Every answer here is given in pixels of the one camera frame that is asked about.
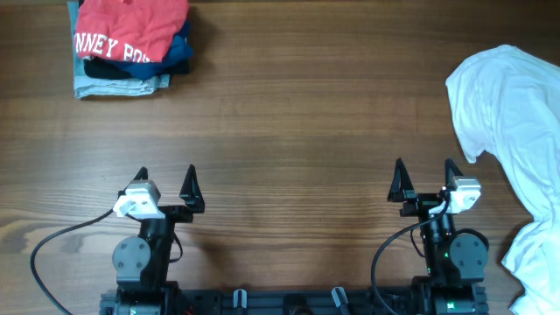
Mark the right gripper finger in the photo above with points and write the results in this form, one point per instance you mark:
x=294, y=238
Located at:
x=401, y=188
x=450, y=171

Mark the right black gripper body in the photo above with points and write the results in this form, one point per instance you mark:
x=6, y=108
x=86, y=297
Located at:
x=422, y=202

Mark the grey rail clip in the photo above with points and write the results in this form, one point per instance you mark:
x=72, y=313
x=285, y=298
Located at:
x=240, y=299
x=339, y=297

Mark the red folded t-shirt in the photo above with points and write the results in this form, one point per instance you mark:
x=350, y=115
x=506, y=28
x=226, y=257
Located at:
x=138, y=31

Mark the white t-shirt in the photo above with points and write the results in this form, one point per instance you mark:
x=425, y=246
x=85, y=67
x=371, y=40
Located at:
x=506, y=102

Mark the light grey folded jeans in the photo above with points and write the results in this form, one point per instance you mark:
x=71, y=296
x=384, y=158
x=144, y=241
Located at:
x=84, y=85

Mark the right grey rail clip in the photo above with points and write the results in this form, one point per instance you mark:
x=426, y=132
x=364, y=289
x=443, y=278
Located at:
x=339, y=297

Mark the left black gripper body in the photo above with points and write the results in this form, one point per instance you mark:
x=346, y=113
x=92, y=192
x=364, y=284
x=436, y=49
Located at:
x=171, y=213

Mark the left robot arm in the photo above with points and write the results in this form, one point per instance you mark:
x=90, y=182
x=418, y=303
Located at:
x=142, y=262

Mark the left grey rail clip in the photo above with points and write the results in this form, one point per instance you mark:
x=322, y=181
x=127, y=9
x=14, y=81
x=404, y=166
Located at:
x=240, y=299

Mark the navy blue folded garment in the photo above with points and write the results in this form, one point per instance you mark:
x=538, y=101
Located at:
x=179, y=46

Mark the black folded garment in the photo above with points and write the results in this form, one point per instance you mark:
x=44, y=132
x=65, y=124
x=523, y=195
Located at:
x=102, y=70

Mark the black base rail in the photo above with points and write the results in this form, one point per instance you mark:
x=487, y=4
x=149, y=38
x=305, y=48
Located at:
x=402, y=300

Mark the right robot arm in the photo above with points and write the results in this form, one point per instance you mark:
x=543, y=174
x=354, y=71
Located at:
x=455, y=258

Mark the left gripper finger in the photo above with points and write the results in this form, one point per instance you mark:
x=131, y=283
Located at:
x=190, y=192
x=142, y=174

